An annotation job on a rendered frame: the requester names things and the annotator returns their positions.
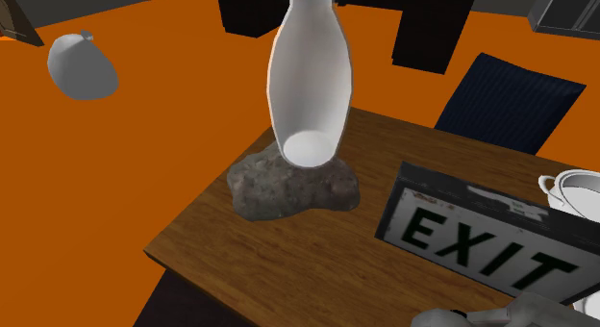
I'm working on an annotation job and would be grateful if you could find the grey rock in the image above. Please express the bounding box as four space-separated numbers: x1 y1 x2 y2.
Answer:
226 141 362 222

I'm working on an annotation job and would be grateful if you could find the grey cabinet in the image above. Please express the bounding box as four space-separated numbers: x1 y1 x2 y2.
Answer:
526 0 600 41

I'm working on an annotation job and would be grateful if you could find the black-framed white sign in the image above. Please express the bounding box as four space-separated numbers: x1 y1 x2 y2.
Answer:
374 161 600 307

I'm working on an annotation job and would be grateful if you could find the tall white vase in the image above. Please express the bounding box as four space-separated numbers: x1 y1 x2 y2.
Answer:
265 0 354 169

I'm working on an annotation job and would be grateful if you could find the brown wooden door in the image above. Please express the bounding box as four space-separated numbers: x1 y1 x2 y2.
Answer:
0 0 46 49

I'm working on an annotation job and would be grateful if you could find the white cup with handle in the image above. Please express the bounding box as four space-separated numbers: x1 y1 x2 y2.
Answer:
537 168 600 222

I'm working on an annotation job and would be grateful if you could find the dark blue chair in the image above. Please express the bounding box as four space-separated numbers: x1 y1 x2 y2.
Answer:
433 52 588 157

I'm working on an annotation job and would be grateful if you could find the black furniture block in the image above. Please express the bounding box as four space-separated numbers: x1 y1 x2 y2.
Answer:
214 0 292 39
334 0 481 76

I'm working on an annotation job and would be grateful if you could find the wooden table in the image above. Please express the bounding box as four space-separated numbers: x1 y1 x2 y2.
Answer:
142 106 600 327

